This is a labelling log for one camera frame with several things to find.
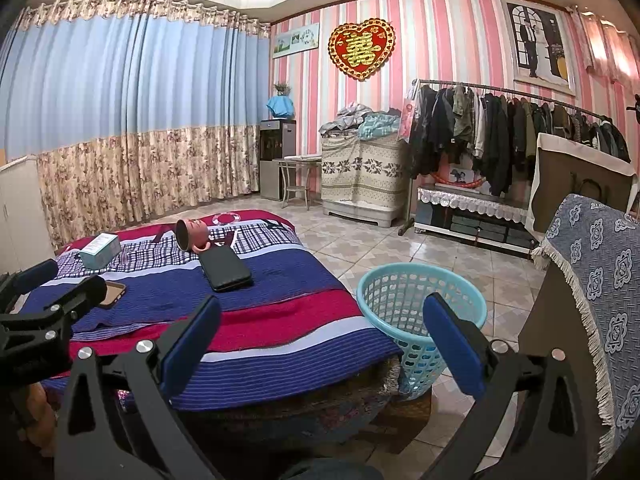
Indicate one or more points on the black glass TV stand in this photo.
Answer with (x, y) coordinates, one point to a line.
(470, 227)

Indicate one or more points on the pink cup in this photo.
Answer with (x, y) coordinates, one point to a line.
(192, 232)

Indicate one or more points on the blue floral curtain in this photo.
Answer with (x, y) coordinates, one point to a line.
(125, 85)

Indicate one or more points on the brown board white frame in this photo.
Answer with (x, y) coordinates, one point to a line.
(560, 180)

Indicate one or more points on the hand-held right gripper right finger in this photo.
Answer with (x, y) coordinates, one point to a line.
(452, 350)

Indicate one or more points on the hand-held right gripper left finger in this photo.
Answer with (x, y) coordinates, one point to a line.
(192, 340)

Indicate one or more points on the pink curtain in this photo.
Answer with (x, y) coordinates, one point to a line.
(605, 45)

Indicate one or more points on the phone in brown case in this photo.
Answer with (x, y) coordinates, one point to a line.
(114, 294)

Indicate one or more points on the black wall hook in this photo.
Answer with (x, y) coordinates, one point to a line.
(636, 105)

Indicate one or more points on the landscape wall picture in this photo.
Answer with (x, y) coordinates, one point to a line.
(295, 41)

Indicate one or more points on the turquoise plastic basket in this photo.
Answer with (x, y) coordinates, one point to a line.
(400, 285)

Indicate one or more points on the blue cloth cover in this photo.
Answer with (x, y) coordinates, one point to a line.
(280, 106)

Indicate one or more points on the pile of folded clothes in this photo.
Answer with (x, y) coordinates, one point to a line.
(365, 122)

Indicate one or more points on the metal chair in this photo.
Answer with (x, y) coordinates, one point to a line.
(295, 190)

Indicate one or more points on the beige patterned cloth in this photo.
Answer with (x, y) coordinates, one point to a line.
(360, 170)

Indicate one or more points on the framed wall poster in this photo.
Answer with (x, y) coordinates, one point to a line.
(537, 40)

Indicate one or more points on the teal cardboard box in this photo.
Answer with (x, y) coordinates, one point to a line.
(100, 250)

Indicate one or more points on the black wallet case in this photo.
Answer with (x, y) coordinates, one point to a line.
(225, 270)

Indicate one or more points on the row of hanging clothes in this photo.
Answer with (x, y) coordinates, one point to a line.
(500, 135)

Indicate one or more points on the red heart wall decoration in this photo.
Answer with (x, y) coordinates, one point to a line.
(361, 50)

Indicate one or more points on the grey water dispenser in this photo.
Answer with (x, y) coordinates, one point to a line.
(275, 160)

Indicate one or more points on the striped blanket covered table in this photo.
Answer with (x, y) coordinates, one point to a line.
(280, 320)

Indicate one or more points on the blue patterned fringed cloth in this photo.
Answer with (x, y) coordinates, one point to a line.
(600, 270)

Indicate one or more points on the metal clothes rack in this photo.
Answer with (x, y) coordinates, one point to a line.
(412, 210)

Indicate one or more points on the white lace cloth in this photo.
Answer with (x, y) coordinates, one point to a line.
(465, 202)

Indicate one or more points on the white cabinet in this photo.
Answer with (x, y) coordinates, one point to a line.
(17, 210)

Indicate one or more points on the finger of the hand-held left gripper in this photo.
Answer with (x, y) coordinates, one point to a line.
(82, 295)
(35, 274)

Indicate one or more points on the brown wooden cabinet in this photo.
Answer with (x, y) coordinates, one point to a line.
(555, 320)

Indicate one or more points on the small metal table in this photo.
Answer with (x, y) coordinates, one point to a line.
(297, 160)

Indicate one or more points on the small potted plant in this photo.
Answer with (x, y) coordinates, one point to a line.
(281, 88)

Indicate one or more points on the pink hanging bag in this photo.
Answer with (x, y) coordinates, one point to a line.
(407, 120)

